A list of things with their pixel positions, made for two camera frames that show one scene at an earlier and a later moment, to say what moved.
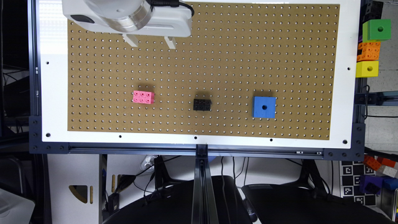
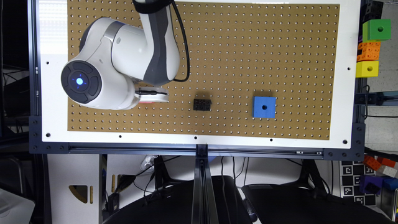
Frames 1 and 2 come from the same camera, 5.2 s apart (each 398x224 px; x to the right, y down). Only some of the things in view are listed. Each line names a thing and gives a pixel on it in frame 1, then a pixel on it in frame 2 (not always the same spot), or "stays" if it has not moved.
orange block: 370,51 stays
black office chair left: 174,205 stays
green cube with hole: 376,30 stays
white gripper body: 130,16 -> 152,94
